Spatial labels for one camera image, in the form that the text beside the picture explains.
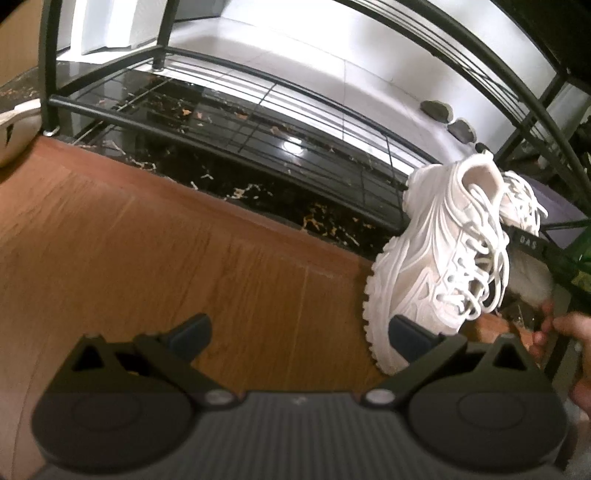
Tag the brown wooden panel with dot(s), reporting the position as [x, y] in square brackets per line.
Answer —
[18, 37]

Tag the grey round wall knob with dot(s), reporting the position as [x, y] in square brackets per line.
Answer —
[436, 110]
[461, 130]

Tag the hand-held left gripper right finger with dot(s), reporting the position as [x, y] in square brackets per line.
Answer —
[406, 334]

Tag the grey flat board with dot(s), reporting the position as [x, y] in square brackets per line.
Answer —
[556, 212]

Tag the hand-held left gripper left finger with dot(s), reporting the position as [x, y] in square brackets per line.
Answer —
[190, 333]

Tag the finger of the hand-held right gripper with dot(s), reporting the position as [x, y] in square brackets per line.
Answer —
[531, 241]

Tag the person's right hand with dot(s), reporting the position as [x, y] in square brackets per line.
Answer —
[577, 350]

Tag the white knit slip-on shoe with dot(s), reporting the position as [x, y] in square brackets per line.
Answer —
[16, 134]

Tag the black metal shoe rack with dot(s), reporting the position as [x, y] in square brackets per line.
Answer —
[277, 134]

